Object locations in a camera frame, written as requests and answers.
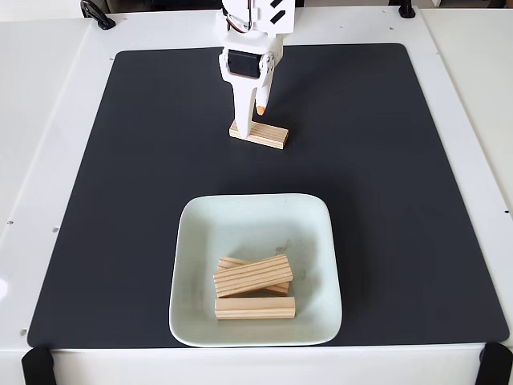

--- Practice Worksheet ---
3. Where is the grooved wooden block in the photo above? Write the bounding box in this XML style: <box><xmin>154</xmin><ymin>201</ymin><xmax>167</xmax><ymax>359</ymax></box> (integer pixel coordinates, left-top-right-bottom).
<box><xmin>228</xmin><ymin>119</ymin><xmax>290</xmax><ymax>151</ymax></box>
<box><xmin>214</xmin><ymin>296</ymin><xmax>297</xmax><ymax>321</ymax></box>
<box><xmin>212</xmin><ymin>253</ymin><xmax>294</xmax><ymax>299</ymax></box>
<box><xmin>217</xmin><ymin>256</ymin><xmax>291</xmax><ymax>297</ymax></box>

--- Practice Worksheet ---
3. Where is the pale green square plate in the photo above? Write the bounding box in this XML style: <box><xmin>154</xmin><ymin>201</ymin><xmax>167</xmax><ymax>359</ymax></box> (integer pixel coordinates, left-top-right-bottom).
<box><xmin>168</xmin><ymin>193</ymin><xmax>344</xmax><ymax>348</ymax></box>

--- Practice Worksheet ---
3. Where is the black rubber mat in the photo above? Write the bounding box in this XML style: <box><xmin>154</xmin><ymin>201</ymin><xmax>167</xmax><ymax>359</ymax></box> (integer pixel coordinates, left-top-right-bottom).
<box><xmin>26</xmin><ymin>43</ymin><xmax>510</xmax><ymax>349</ymax></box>

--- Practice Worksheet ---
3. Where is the red black white servo cable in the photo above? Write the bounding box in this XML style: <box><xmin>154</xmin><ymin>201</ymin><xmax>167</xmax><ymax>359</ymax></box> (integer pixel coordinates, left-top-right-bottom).
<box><xmin>222</xmin><ymin>0</ymin><xmax>256</xmax><ymax>31</ymax></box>

